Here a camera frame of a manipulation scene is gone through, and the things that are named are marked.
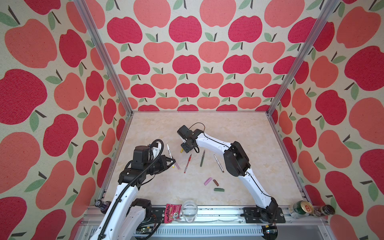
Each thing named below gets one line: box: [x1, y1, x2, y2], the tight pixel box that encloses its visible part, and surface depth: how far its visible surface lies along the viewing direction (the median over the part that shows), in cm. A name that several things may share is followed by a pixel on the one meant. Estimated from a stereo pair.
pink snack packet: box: [164, 203, 182, 224], surface depth 76 cm
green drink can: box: [293, 200, 314, 215], surface depth 69 cm
